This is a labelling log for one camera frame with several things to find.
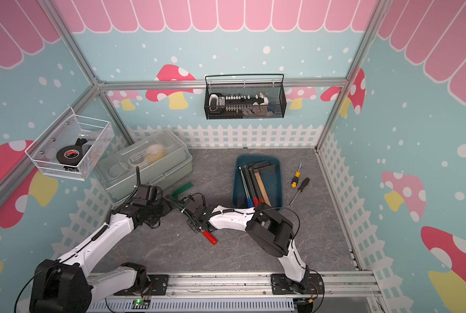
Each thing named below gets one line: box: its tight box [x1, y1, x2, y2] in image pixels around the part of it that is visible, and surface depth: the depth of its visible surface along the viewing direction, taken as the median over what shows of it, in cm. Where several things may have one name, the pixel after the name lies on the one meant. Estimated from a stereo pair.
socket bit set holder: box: [208, 92, 270, 116], surface depth 91 cm
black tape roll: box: [56, 145, 83, 165], surface depth 71 cm
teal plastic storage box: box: [232, 154, 283, 210], surface depth 105 cm
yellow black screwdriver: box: [291, 163, 303, 189], surface depth 108 cm
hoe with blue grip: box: [238, 166, 254, 209], surface depth 95 cm
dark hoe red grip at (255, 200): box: [241, 164, 260, 209], surface depth 102 cm
